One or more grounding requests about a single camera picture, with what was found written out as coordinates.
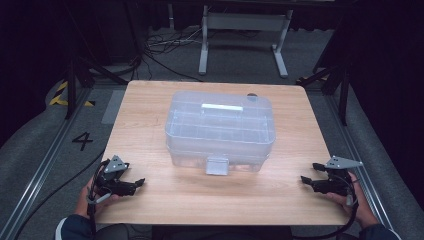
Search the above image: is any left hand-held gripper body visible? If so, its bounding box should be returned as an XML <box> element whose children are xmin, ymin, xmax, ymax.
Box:
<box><xmin>95</xmin><ymin>154</ymin><xmax>130</xmax><ymax>195</ymax></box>

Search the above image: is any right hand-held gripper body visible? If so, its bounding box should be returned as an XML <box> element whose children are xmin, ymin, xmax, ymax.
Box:
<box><xmin>319</xmin><ymin>155</ymin><xmax>364</xmax><ymax>197</ymax></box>

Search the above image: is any clear plastic storage box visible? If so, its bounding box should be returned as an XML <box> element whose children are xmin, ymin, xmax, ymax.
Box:
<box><xmin>164</xmin><ymin>90</ymin><xmax>277</xmax><ymax>176</ymax></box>

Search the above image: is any person's right hand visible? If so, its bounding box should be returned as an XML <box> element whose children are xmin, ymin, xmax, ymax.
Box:
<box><xmin>325</xmin><ymin>171</ymin><xmax>379</xmax><ymax>229</ymax></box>

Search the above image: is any person's left hand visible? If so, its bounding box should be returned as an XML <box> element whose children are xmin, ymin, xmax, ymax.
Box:
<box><xmin>73</xmin><ymin>178</ymin><xmax>120</xmax><ymax>219</ymax></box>

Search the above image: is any black tripod stand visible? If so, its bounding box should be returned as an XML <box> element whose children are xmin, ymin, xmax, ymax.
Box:
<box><xmin>296</xmin><ymin>63</ymin><xmax>351</xmax><ymax>127</ymax></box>
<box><xmin>64</xmin><ymin>56</ymin><xmax>129</xmax><ymax>120</ymax></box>

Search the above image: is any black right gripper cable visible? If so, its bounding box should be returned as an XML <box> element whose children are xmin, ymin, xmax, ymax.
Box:
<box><xmin>293</xmin><ymin>178</ymin><xmax>361</xmax><ymax>240</ymax></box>

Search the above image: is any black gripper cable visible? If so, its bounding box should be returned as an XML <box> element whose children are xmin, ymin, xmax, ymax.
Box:
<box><xmin>86</xmin><ymin>159</ymin><xmax>111</xmax><ymax>236</ymax></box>
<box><xmin>293</xmin><ymin>178</ymin><xmax>361</xmax><ymax>240</ymax></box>

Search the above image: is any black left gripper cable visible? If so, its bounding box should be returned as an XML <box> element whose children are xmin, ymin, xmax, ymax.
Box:
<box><xmin>86</xmin><ymin>159</ymin><xmax>111</xmax><ymax>236</ymax></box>

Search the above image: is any grey metal floor rail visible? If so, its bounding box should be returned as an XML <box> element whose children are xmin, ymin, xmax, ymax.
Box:
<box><xmin>324</xmin><ymin>94</ymin><xmax>399</xmax><ymax>240</ymax></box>
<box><xmin>0</xmin><ymin>88</ymin><xmax>94</xmax><ymax>240</ymax></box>

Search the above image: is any black floor cable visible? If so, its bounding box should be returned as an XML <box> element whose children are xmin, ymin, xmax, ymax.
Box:
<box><xmin>13</xmin><ymin>149</ymin><xmax>106</xmax><ymax>240</ymax></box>

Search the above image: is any bundle of floor cables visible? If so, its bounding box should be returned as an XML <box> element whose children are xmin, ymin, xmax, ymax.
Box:
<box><xmin>143</xmin><ymin>26</ymin><xmax>205</xmax><ymax>83</ymax></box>

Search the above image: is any grey metal stand frame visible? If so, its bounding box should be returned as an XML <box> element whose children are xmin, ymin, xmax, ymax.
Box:
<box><xmin>198</xmin><ymin>4</ymin><xmax>294</xmax><ymax>79</ymax></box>

